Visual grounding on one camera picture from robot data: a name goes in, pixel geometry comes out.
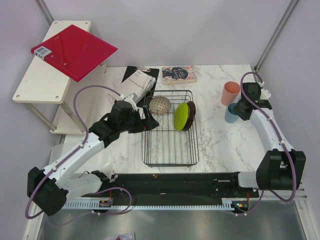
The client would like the red cutting board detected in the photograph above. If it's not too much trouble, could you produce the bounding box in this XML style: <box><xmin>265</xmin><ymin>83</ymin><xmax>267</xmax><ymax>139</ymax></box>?
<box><xmin>31</xmin><ymin>24</ymin><xmax>118</xmax><ymax>82</ymax></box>

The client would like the light blue mug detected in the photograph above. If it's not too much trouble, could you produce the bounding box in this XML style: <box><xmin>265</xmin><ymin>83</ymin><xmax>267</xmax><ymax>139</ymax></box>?
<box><xmin>260</xmin><ymin>88</ymin><xmax>271</xmax><ymax>100</ymax></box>

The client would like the white two-tier shelf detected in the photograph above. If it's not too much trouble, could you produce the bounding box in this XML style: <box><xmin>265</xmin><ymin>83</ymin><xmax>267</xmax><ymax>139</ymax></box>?
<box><xmin>12</xmin><ymin>20</ymin><xmax>107</xmax><ymax>136</ymax></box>

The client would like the lime green plate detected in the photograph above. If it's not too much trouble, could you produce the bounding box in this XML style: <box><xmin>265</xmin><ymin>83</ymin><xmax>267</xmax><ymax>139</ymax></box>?
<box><xmin>174</xmin><ymin>102</ymin><xmax>190</xmax><ymax>131</ymax></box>

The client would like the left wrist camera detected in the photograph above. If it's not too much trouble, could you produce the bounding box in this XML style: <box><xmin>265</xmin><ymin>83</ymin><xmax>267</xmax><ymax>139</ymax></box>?
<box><xmin>119</xmin><ymin>93</ymin><xmax>138</xmax><ymax>111</ymax></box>

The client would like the blue-grey cup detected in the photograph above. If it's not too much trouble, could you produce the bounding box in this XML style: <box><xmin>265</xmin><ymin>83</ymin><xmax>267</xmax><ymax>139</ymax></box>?
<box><xmin>224</xmin><ymin>102</ymin><xmax>239</xmax><ymax>124</ymax></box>

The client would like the patterned ceramic bowl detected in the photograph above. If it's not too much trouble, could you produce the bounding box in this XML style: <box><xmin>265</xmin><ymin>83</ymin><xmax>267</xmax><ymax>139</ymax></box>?
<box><xmin>149</xmin><ymin>95</ymin><xmax>171</xmax><ymax>115</ymax></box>

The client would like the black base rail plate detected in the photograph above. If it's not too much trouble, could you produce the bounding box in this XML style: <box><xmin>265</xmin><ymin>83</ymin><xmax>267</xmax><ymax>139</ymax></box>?
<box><xmin>97</xmin><ymin>172</ymin><xmax>259</xmax><ymax>205</ymax></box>

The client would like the pink plastic cup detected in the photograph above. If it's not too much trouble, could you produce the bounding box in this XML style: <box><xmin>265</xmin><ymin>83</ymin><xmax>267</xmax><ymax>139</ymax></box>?
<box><xmin>221</xmin><ymin>81</ymin><xmax>241</xmax><ymax>106</ymax></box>

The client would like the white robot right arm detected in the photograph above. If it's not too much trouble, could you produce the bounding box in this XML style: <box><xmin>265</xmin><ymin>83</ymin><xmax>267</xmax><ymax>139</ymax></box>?
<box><xmin>229</xmin><ymin>82</ymin><xmax>306</xmax><ymax>197</ymax></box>

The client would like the floral cover book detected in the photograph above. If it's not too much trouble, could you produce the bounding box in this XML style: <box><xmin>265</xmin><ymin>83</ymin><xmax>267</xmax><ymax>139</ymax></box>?
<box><xmin>162</xmin><ymin>65</ymin><xmax>197</xmax><ymax>85</ymax></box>

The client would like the white slotted cable duct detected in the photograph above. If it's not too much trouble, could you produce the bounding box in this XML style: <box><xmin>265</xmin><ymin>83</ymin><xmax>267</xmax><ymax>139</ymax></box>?
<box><xmin>62</xmin><ymin>197</ymin><xmax>250</xmax><ymax>211</ymax></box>

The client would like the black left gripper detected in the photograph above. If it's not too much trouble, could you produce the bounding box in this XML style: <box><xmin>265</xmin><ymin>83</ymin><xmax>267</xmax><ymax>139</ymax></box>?
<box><xmin>119</xmin><ymin>105</ymin><xmax>159</xmax><ymax>134</ymax></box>

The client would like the white paper sheet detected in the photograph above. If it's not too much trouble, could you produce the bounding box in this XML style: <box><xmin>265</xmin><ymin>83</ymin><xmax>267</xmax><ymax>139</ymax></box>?
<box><xmin>115</xmin><ymin>70</ymin><xmax>151</xmax><ymax>103</ymax></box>

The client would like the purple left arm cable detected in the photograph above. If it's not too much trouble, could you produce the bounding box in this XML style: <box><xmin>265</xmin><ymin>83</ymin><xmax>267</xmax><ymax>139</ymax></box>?
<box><xmin>24</xmin><ymin>84</ymin><xmax>125</xmax><ymax>220</ymax></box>

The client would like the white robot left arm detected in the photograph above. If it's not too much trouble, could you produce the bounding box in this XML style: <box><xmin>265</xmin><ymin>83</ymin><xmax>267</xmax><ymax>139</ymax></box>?
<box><xmin>27</xmin><ymin>100</ymin><xmax>159</xmax><ymax>216</ymax></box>

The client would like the grey wire dish rack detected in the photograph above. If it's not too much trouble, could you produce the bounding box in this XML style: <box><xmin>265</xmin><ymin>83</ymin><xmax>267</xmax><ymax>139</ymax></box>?
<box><xmin>141</xmin><ymin>90</ymin><xmax>199</xmax><ymax>167</ymax></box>

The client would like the dark brown plate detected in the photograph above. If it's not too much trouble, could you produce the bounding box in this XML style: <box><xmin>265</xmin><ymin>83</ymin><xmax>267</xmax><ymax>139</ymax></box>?
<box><xmin>182</xmin><ymin>101</ymin><xmax>196</xmax><ymax>132</ymax></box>

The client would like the black clipboard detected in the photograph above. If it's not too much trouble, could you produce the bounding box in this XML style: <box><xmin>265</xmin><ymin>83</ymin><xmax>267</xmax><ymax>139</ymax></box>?
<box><xmin>121</xmin><ymin>66</ymin><xmax>160</xmax><ymax>107</ymax></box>

